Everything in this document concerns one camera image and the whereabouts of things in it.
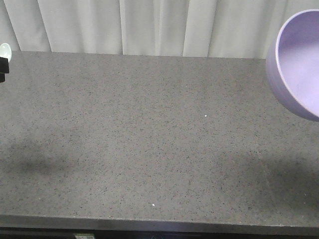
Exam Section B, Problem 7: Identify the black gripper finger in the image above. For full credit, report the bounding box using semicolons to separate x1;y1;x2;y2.
0;73;5;83
0;57;9;74

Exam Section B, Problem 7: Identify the pale green plastic spoon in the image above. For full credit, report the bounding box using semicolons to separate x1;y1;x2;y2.
0;43;12;62

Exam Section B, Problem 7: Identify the lilac plastic bowl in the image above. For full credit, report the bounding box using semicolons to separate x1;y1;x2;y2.
266;9;319;121

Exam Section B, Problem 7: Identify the black built-in dishwasher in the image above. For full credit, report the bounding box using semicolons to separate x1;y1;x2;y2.
0;228;96;239

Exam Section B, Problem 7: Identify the black disinfection cabinet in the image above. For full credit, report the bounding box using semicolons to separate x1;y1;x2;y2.
94;231;319;239

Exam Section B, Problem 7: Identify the white curtain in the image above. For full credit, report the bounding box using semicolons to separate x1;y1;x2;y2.
0;0;319;58

